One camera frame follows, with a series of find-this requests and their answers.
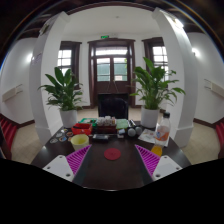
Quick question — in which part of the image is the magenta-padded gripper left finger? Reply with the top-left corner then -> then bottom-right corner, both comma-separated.
42,144 -> 94,188

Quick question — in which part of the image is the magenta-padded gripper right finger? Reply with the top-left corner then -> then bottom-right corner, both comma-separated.
134,144 -> 183,187

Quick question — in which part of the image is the orange drink plastic bottle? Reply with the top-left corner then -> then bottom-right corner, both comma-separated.
150,111 -> 172,158

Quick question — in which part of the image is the pale yellow plastic cup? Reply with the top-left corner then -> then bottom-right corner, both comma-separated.
70,133 -> 90,152

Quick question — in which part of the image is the white printed paper sheet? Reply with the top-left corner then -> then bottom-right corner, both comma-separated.
137,128 -> 158,144

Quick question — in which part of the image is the red plastic box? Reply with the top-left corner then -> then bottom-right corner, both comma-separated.
71,122 -> 93,136

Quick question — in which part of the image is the grey round-headed microphone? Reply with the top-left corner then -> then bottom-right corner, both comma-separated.
134,125 -> 144,136
127,127 -> 137,138

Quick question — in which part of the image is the flat black device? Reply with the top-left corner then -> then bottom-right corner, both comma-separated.
92,133 -> 110,144

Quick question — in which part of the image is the green patterned box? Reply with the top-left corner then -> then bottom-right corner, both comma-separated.
79,117 -> 98,125

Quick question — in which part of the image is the flat round red coaster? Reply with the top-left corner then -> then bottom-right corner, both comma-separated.
103,147 -> 122,161

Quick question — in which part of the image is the green folded cloth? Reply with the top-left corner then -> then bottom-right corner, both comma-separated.
115,118 -> 130,131

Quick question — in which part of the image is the red carpeted staircase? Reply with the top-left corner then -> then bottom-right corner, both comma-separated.
214,119 -> 224,151
0,114 -> 18,151

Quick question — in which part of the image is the tray of small white items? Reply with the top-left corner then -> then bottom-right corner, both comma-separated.
94,115 -> 118,134

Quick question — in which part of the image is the slim potted green plant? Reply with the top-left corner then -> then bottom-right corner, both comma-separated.
37,66 -> 85,129

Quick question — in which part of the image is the black office chair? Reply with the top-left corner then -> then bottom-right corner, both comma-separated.
97,92 -> 130,120

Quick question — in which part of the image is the bushy potted green plant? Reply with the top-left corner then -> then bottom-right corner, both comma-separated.
129,56 -> 186,129

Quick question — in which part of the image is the dark wooden double door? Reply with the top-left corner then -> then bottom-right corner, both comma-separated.
87,38 -> 137,108

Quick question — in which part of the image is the narrow dark-framed window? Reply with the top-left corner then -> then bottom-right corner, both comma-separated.
141,36 -> 169,73

